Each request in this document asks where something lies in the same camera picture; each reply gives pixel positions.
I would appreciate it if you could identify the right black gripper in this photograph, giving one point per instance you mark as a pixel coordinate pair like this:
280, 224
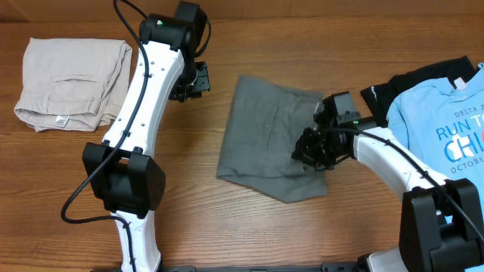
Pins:
305, 152

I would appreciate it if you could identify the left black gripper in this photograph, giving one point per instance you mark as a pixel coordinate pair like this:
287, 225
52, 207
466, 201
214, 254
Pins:
203, 84

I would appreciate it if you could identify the light blue printed t-shirt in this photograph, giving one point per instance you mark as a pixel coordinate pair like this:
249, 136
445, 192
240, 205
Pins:
442, 125

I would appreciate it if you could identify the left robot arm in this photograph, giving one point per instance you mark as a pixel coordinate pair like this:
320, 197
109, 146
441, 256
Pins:
121, 169

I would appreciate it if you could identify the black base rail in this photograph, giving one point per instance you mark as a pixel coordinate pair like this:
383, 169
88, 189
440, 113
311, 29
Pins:
325, 267

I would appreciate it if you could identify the black garment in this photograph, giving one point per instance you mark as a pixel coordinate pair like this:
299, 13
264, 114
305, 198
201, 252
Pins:
379, 97

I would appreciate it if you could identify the folded beige shorts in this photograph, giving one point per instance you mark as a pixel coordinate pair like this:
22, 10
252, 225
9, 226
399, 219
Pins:
73, 84

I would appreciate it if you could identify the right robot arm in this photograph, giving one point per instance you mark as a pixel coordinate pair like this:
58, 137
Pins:
441, 225

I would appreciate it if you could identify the grey shorts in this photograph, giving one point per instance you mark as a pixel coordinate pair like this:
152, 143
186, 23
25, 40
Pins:
265, 122

